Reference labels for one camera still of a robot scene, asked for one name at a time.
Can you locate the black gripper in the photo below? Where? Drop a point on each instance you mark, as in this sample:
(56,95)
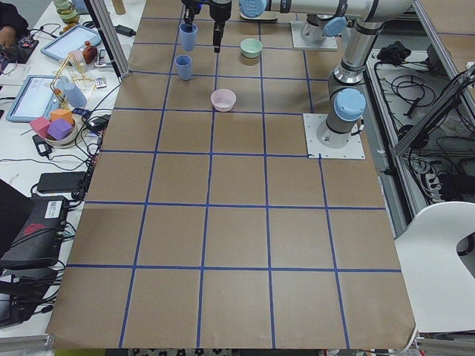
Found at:
(189,15)
(219,9)

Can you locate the blue cup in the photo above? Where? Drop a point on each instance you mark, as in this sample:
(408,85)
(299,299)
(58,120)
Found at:
(183,64)
(188,36)

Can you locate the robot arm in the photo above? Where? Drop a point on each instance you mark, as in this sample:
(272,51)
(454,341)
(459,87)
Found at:
(347,103)
(319,26)

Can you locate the mint green bowl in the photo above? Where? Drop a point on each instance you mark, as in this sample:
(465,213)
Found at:
(251,48)

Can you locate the black power adapter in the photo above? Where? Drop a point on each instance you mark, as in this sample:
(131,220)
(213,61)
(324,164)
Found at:
(124,30)

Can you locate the pink bowl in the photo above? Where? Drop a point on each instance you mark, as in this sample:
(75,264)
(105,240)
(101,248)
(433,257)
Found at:
(223,100)

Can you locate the brown glass bottle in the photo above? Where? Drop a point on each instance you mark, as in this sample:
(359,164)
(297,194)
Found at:
(89,53)

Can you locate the far blue-framed tablet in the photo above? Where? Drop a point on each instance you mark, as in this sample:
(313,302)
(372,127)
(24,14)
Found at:
(71,40)

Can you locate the blue-framed tablet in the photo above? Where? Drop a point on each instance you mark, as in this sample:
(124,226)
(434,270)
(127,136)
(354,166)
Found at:
(71,40)
(35,99)

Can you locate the orange foam cube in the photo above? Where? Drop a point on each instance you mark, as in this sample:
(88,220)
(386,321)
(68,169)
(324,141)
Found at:
(62,113)

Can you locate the purple foam cube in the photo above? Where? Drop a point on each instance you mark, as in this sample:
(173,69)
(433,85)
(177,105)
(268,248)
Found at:
(59,129)

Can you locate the beige bowl of blocks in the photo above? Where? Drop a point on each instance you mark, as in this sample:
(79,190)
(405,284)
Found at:
(67,141)

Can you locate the near blue-framed tablet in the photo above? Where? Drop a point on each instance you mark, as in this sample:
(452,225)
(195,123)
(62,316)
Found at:
(35,99)

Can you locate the pink foam cube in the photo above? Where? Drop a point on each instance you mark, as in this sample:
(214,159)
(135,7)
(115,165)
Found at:
(40,126)

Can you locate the black phone on desk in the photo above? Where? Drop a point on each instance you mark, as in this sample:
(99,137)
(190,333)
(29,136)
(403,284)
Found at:
(63,182)

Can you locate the black electronics box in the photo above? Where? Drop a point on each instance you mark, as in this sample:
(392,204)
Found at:
(30,230)

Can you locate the white chair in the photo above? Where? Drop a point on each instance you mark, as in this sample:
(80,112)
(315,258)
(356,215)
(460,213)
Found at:
(440,287)

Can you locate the second arm base plate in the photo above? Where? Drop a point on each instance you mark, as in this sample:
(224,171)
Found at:
(306,36)

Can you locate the aluminium frame post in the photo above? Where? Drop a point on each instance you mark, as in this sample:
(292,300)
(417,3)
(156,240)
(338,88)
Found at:
(100,16)

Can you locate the yellow wire stand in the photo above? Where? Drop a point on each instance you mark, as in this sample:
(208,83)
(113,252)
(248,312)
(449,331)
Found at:
(71,70)

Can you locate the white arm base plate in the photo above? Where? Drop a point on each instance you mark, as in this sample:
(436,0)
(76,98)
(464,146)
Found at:
(322,143)

